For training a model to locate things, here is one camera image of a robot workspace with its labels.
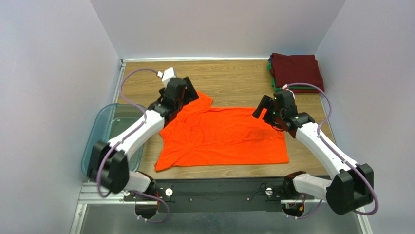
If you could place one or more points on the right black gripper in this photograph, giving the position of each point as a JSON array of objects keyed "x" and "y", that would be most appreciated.
[{"x": 265, "y": 109}]

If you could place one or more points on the folded red t-shirt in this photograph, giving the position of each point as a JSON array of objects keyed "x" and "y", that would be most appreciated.
[{"x": 305, "y": 89}]

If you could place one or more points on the clear blue plastic bin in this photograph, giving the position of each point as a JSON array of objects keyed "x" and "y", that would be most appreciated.
[{"x": 111, "y": 121}]

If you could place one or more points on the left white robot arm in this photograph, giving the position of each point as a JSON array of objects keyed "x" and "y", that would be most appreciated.
[{"x": 109, "y": 161}]

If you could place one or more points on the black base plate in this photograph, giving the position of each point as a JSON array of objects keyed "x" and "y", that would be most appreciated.
[{"x": 244, "y": 194}]

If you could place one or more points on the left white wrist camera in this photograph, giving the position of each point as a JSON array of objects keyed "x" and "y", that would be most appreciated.
[{"x": 167, "y": 75}]

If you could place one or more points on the aluminium frame rail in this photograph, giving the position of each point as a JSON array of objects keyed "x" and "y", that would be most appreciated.
[{"x": 89, "y": 195}]

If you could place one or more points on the folded maroon t-shirt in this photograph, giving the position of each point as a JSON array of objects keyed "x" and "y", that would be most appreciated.
[{"x": 300, "y": 68}]

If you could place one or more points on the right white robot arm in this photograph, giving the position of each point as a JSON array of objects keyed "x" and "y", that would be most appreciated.
[{"x": 350, "y": 185}]

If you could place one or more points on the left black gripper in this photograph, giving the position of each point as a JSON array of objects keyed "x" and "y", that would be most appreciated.
[{"x": 188, "y": 91}]

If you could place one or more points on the orange t-shirt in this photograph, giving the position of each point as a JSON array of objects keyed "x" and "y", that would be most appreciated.
[{"x": 203, "y": 135}]

